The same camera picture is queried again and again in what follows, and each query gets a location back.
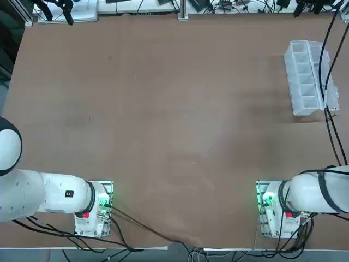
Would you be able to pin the small device with red ports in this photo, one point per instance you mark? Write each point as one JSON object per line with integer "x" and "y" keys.
{"x": 226, "y": 5}

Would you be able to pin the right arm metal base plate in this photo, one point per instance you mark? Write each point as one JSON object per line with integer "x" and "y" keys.
{"x": 260, "y": 230}

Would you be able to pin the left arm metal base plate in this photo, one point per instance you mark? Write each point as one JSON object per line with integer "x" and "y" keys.
{"x": 108, "y": 230}

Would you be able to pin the small black adapter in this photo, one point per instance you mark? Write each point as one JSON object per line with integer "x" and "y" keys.
{"x": 163, "y": 2}

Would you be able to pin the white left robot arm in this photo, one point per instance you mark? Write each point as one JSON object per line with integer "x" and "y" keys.
{"x": 54, "y": 195}

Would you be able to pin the aluminium profile post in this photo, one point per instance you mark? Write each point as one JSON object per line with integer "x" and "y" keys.
{"x": 183, "y": 9}

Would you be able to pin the black power adapter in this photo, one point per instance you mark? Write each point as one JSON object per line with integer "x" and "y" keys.
{"x": 283, "y": 3}

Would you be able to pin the transparent plastic compartment box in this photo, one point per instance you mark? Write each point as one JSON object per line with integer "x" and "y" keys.
{"x": 302, "y": 82}

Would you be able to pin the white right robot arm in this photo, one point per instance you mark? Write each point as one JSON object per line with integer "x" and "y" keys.
{"x": 308, "y": 193}

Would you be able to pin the aluminium frame profile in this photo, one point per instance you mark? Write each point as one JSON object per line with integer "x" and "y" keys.
{"x": 30, "y": 16}

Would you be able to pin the dark power adapter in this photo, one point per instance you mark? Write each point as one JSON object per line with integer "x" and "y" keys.
{"x": 199, "y": 5}

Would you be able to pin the flat black device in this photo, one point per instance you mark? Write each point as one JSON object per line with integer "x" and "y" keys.
{"x": 115, "y": 1}

